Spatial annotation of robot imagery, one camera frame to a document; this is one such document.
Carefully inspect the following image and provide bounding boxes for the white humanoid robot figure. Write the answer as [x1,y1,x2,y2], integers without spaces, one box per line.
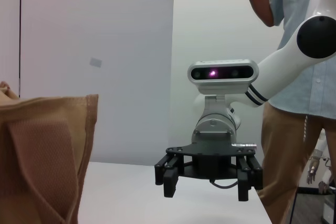
[314,129,336,192]

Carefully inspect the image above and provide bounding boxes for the right gripper cable with plugs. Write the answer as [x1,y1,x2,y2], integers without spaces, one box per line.
[208,142,259,190]

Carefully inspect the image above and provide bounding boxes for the khaki canvas food bag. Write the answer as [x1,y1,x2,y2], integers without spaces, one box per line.
[0,81,99,224]

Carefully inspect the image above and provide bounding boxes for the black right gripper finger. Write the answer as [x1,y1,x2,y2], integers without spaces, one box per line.
[235,155,264,202]
[154,153,185,198]

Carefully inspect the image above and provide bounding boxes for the khaki trousers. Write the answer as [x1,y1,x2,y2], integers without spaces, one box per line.
[258,102,332,224]

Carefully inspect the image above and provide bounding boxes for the person's bare forearm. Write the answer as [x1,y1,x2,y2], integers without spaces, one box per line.
[246,0,276,28]

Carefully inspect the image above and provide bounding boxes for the grey storage box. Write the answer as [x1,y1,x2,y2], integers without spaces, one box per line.
[321,195,336,224]

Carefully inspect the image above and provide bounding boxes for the skeletal robotic hand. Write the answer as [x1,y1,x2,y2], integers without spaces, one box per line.
[307,155,320,186]

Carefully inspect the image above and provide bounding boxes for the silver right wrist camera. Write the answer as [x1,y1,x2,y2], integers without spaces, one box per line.
[187,58,260,116]

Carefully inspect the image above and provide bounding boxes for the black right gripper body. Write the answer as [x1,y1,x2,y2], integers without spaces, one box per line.
[165,141,257,180]

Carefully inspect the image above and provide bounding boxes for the black hanging cable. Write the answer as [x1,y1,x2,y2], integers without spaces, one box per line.
[288,186,300,224]

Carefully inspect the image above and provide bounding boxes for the white striped drawstring cord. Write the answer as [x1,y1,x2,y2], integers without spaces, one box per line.
[303,113,309,143]

